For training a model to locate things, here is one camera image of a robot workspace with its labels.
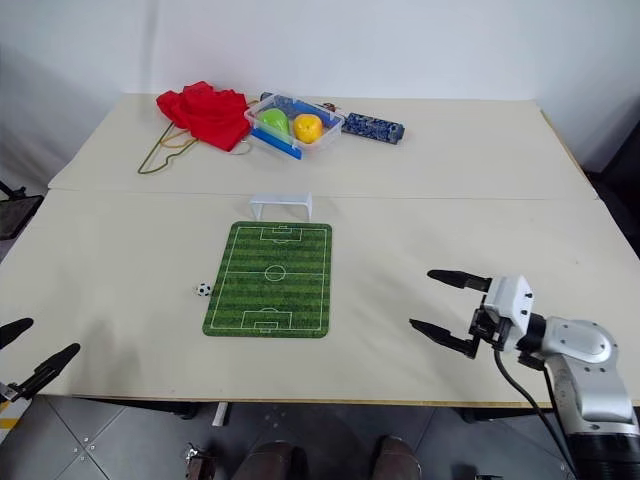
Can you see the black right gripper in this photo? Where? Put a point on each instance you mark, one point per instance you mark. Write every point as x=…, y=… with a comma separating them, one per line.
x=487, y=327

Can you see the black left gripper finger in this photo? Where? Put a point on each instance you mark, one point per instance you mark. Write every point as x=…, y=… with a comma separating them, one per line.
x=52, y=365
x=15, y=330

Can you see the small soccer ball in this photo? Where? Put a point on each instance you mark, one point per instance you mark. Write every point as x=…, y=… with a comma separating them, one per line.
x=203, y=290

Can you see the green soccer field mat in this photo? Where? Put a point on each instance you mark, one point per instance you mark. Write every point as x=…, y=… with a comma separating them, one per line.
x=272, y=280

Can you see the black stand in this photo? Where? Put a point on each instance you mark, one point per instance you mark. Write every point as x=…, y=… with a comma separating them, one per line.
x=15, y=210

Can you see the dark brown rounded shape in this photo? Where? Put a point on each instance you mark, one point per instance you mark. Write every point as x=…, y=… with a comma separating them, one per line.
x=272, y=462
x=397, y=457

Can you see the white table leg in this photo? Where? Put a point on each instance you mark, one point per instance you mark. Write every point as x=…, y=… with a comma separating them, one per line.
x=221, y=414

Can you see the blue patterned pencil case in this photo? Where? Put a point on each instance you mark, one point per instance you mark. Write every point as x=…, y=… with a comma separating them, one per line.
x=372, y=126

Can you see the white miniature goal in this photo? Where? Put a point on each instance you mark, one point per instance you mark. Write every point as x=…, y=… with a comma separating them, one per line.
x=280, y=201

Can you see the clear plastic box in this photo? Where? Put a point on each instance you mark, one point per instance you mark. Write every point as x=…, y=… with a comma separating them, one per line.
x=320, y=135

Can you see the yellow round fruit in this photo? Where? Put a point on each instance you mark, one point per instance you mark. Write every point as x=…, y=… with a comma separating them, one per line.
x=307, y=128

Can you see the small red-brown item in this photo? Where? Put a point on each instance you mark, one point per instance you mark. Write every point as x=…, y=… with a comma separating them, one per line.
x=330, y=105

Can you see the green pear-shaped fruit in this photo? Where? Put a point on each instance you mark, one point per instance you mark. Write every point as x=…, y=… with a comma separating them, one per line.
x=274, y=121

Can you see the blue patterned pouch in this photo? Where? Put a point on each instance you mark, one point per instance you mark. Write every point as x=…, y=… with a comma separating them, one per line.
x=282, y=101

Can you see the red cloth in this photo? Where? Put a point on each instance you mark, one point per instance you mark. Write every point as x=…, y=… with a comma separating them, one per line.
x=212, y=112

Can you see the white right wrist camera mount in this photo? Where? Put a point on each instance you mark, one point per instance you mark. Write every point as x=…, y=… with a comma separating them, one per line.
x=510, y=297

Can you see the metal caster bracket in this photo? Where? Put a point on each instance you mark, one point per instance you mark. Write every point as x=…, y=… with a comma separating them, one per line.
x=197, y=462

